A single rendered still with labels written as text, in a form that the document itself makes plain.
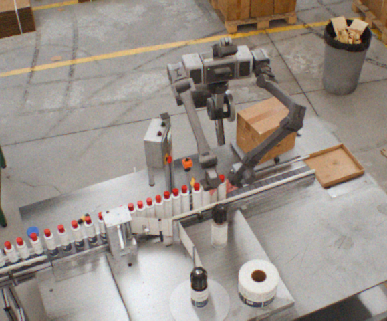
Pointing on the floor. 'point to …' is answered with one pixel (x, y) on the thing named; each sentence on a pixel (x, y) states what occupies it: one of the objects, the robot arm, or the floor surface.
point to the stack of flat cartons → (5, 19)
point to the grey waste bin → (341, 69)
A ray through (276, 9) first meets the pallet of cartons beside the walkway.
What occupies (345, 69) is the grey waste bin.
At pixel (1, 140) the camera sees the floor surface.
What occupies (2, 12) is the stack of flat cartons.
